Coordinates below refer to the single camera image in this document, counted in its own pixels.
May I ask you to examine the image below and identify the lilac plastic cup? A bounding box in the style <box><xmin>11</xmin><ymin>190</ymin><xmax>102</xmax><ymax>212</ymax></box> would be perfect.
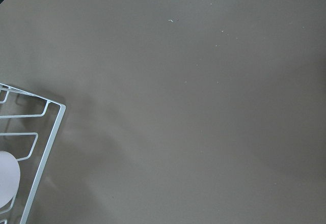
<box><xmin>1</xmin><ymin>151</ymin><xmax>20</xmax><ymax>208</ymax></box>

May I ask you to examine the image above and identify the white wire cup rack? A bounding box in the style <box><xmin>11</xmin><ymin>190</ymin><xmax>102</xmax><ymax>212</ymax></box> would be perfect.
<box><xmin>1</xmin><ymin>84</ymin><xmax>66</xmax><ymax>223</ymax></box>

